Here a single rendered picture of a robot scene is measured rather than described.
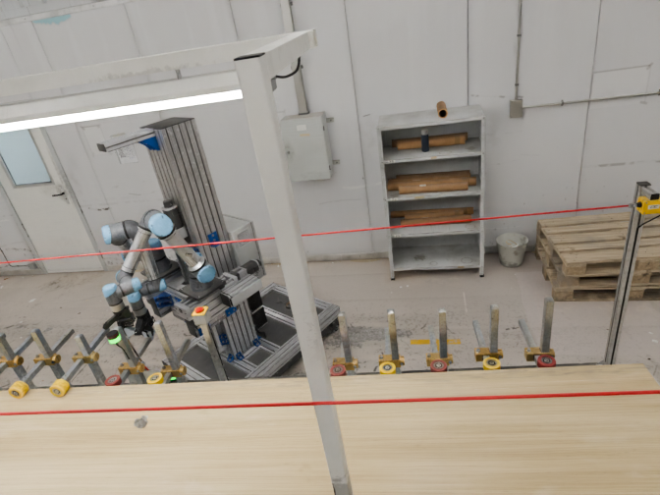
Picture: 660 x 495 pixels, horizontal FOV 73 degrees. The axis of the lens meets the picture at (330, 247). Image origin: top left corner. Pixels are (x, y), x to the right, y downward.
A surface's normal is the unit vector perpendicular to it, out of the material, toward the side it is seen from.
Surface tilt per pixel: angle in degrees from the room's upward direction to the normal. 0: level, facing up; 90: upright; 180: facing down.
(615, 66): 90
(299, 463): 0
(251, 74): 90
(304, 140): 90
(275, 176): 90
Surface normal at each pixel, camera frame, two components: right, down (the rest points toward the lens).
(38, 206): -0.16, 0.49
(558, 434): -0.15, -0.87
